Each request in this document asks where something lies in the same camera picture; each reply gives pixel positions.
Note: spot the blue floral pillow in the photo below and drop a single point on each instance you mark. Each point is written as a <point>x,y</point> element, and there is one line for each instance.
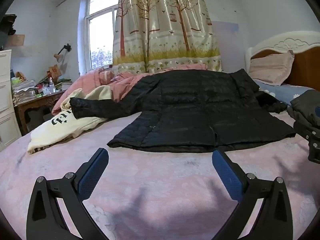
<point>284,93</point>

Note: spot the white cabinet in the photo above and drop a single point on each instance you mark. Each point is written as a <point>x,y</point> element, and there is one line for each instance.
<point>9,127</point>

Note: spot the pink bed sheet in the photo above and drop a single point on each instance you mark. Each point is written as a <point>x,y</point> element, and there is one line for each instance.
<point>144,195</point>

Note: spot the black puffer jacket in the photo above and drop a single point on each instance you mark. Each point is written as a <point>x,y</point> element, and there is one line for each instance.
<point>195,111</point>

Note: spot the cream printed hoodie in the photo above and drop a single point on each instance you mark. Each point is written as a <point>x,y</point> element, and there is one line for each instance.
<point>64,125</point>

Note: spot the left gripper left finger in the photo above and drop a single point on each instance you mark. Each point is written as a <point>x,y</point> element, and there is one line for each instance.
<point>45,219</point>

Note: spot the folded dark green jacket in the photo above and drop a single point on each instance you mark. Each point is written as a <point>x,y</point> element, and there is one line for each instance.
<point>305,109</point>

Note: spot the pink pillow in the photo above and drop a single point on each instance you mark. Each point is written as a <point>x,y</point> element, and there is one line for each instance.
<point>273,69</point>

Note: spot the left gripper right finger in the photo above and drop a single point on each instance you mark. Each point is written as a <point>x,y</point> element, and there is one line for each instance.
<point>274,220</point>

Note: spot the brown wooden desk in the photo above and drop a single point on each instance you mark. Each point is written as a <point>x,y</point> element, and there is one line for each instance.
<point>47,101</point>

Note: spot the pink desk lamp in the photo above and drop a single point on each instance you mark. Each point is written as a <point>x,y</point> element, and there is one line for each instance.
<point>59,56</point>

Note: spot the white carved headboard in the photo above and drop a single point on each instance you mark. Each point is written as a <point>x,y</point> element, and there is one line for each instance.
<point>304,45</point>

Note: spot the pink plaid quilt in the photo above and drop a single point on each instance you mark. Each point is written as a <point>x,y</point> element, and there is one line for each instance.
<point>120,85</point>

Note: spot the clear spray bottle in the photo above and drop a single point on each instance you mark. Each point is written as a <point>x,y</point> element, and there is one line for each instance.
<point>51,86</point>

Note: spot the stack of papers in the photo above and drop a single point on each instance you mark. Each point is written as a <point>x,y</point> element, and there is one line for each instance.
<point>23,92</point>

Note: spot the window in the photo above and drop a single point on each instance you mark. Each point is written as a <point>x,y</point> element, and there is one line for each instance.
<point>99,32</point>

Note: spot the tree pattern curtain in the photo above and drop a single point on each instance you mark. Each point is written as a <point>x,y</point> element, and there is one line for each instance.
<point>153,35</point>

